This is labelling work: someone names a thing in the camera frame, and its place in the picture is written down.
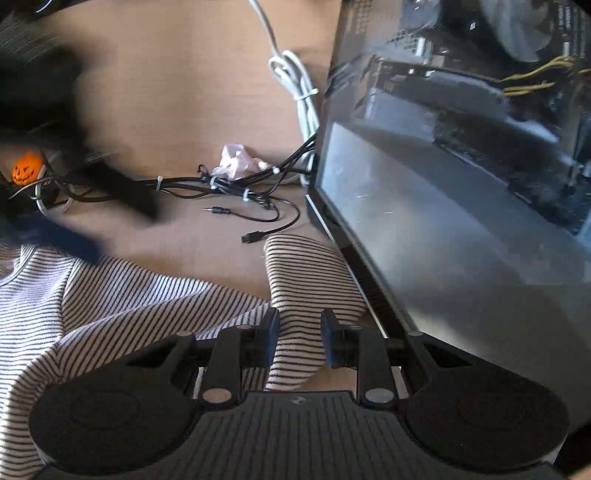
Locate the black usb cable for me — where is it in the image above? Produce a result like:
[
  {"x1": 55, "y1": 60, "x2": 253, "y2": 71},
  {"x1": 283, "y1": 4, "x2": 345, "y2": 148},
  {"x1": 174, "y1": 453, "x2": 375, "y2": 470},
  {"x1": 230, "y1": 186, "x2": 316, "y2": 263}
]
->
[{"x1": 240, "y1": 198, "x2": 301, "y2": 245}]

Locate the black audio jack cable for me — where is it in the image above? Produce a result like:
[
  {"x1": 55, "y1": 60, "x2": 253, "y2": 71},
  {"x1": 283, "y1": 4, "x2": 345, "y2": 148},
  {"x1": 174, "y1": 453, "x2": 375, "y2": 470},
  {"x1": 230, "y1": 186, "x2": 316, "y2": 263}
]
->
[{"x1": 203, "y1": 205, "x2": 281, "y2": 222}]

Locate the orange pumpkin figure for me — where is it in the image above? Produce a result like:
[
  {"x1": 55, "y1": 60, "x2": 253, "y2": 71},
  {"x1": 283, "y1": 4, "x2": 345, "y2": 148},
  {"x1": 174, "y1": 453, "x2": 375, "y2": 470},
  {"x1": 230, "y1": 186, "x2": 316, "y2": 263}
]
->
[{"x1": 10, "y1": 150, "x2": 45, "y2": 186}]

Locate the thin white cable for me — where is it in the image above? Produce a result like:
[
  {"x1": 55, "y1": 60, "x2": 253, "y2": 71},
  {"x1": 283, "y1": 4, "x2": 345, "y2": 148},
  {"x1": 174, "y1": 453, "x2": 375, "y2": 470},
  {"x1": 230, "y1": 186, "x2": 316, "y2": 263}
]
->
[{"x1": 33, "y1": 152, "x2": 77, "y2": 217}]

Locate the glass panel computer case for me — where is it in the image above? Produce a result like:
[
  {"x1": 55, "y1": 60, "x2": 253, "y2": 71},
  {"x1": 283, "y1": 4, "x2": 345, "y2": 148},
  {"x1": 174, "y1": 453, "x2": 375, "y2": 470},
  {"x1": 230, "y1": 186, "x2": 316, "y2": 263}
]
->
[{"x1": 302, "y1": 0, "x2": 591, "y2": 467}]

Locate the crumpled pale wrapper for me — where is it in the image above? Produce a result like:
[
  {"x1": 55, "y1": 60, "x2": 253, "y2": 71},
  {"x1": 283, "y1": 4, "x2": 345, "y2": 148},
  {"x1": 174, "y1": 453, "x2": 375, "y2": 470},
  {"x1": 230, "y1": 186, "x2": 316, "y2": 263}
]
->
[{"x1": 211, "y1": 143, "x2": 269, "y2": 182}]

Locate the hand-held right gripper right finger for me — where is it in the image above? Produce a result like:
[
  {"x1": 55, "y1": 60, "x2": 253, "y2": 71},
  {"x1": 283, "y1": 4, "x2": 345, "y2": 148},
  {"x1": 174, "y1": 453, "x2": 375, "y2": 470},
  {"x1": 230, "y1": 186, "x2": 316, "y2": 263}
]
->
[{"x1": 320, "y1": 308, "x2": 472, "y2": 409}]

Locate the black cable bundle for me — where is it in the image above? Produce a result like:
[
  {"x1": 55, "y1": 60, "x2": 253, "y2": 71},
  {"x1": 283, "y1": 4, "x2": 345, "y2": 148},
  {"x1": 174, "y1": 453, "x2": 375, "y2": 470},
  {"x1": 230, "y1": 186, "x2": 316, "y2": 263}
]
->
[{"x1": 9, "y1": 134, "x2": 319, "y2": 217}]

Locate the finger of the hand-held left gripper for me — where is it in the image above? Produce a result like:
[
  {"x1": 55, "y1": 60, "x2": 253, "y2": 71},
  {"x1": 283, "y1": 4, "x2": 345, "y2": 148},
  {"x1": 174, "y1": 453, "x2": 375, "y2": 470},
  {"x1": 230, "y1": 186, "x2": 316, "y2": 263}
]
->
[
  {"x1": 0, "y1": 215, "x2": 103, "y2": 265},
  {"x1": 69, "y1": 137, "x2": 161, "y2": 223}
]

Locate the thick white cable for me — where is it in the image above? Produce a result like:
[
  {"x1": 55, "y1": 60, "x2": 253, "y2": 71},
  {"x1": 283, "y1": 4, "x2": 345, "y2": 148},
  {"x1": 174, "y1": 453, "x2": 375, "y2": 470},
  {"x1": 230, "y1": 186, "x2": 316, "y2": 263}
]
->
[{"x1": 247, "y1": 0, "x2": 322, "y2": 186}]

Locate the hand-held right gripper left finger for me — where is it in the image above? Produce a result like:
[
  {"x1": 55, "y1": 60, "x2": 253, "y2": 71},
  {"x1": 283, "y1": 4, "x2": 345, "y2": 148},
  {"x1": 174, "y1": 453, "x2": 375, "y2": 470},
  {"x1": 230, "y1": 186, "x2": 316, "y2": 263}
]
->
[{"x1": 124, "y1": 307, "x2": 281, "y2": 409}]

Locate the black white striped shirt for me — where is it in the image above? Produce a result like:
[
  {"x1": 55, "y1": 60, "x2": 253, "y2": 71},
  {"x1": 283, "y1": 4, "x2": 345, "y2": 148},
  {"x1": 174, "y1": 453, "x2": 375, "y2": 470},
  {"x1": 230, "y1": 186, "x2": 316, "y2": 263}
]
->
[{"x1": 0, "y1": 233, "x2": 370, "y2": 480}]

